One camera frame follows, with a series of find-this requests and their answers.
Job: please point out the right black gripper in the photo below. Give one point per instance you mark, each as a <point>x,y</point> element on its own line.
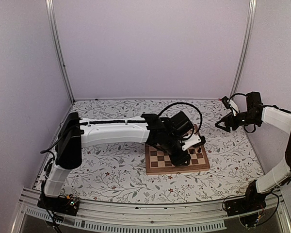
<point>231,121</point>

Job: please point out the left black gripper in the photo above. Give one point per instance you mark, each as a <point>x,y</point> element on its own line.
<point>179,161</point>

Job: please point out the wooden chess board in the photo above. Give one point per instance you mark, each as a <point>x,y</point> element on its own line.
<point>158,162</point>

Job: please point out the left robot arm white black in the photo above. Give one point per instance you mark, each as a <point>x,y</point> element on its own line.
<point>174,136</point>

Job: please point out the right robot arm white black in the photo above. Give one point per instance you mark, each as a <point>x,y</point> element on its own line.
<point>276,122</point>

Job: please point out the floral patterned table mat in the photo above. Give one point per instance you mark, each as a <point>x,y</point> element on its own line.
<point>117,172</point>

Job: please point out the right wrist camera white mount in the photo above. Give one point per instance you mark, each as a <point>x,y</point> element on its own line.
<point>230,104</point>

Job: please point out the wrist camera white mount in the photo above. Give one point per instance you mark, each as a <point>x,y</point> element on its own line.
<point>195,140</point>
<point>230,104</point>

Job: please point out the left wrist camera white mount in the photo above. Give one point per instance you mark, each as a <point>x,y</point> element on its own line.
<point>195,140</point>

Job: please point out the front aluminium rail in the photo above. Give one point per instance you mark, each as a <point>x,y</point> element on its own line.
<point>107,217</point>

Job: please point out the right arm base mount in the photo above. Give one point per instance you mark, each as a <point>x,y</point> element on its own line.
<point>237,205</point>

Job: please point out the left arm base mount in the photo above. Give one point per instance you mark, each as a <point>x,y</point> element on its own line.
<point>68,205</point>

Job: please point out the right aluminium frame post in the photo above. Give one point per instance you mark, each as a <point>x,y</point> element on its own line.
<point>245,45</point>

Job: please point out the aluminium frame post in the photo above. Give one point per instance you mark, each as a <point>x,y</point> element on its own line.
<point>245,45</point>
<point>58,49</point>

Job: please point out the left aluminium frame post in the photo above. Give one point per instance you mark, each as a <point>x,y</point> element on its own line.
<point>58,49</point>

